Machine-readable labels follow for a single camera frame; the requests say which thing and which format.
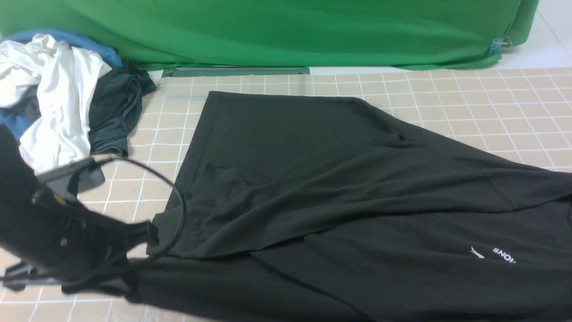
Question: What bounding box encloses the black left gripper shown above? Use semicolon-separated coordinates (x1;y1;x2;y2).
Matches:
2;158;159;295

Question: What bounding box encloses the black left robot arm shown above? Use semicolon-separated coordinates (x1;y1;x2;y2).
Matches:
0;126;159;297

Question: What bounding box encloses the blue crumpled garment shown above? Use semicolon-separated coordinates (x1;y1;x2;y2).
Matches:
1;28;122;139

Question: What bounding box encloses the dark gray crumpled garment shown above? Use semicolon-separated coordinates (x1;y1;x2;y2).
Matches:
88;62;157;157

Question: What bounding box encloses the white crumpled garment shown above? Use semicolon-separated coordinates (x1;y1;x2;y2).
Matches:
0;34;112;173

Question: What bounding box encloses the green backdrop cloth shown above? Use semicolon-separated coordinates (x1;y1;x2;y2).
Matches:
1;0;538;71

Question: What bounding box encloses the gray metal bar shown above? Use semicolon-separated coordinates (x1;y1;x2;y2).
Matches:
161;67;311;78

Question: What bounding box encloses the beige checkered table mat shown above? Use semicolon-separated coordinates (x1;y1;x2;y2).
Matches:
0;68;572;322

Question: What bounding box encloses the blue binder clip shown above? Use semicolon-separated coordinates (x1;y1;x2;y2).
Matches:
489;36;513;55

